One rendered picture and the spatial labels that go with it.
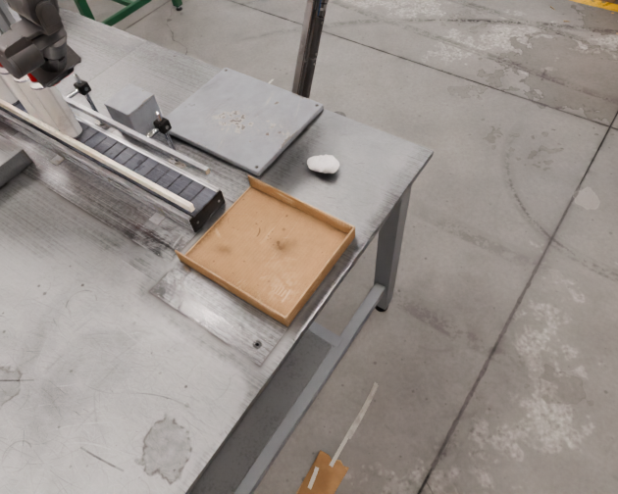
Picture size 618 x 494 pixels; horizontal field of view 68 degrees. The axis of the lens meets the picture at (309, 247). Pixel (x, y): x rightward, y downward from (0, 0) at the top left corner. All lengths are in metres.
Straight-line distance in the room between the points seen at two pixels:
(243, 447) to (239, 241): 0.70
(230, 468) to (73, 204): 0.86
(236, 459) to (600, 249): 1.67
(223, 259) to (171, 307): 0.15
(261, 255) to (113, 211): 0.41
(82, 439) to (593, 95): 2.79
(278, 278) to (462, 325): 1.06
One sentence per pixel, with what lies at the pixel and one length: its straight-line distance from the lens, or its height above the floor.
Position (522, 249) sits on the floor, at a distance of 2.14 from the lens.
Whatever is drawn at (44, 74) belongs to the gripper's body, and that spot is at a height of 1.13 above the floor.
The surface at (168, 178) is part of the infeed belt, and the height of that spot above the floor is 0.88.
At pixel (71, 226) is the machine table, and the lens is 1.24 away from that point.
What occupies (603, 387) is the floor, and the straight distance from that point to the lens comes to 1.97.
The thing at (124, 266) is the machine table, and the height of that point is 0.83.
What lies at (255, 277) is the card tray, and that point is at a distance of 0.99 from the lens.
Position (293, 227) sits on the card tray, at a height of 0.83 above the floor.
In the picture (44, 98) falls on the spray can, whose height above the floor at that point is 1.01.
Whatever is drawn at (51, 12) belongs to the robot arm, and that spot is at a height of 1.27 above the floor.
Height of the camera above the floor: 1.67
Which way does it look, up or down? 56 degrees down
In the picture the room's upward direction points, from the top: 7 degrees counter-clockwise
